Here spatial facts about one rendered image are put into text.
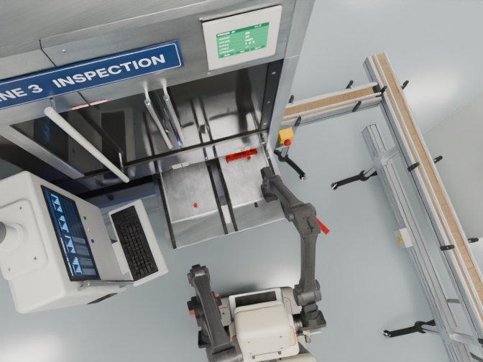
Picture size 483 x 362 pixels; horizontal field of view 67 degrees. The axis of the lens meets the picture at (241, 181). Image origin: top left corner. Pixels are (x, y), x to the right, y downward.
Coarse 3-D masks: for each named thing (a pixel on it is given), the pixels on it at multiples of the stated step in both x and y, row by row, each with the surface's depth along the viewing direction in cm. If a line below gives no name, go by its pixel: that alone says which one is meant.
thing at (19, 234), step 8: (0, 224) 115; (8, 224) 125; (16, 224) 126; (0, 232) 114; (8, 232) 119; (16, 232) 123; (24, 232) 126; (0, 240) 114; (8, 240) 119; (16, 240) 123; (24, 240) 126; (0, 248) 123; (8, 248) 123; (16, 248) 124
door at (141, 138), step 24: (144, 96) 123; (48, 120) 121; (72, 120) 124; (96, 120) 129; (120, 120) 133; (144, 120) 138; (168, 120) 144; (48, 144) 136; (72, 144) 141; (96, 144) 147; (120, 144) 153; (144, 144) 159; (96, 168) 170
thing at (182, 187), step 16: (160, 176) 203; (176, 176) 207; (192, 176) 207; (208, 176) 204; (176, 192) 204; (192, 192) 204; (208, 192) 205; (176, 208) 202; (192, 208) 202; (208, 208) 202
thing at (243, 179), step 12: (264, 156) 209; (228, 168) 208; (240, 168) 208; (252, 168) 208; (228, 180) 206; (240, 180) 206; (252, 180) 207; (240, 192) 205; (252, 192) 205; (240, 204) 201
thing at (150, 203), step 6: (144, 198) 236; (150, 198) 239; (156, 198) 243; (120, 204) 233; (126, 204) 239; (144, 204) 249; (150, 204) 253; (156, 204) 257; (102, 210) 236; (108, 210) 239; (150, 210) 270; (156, 210) 275; (102, 216) 249; (108, 216) 253; (108, 222) 268
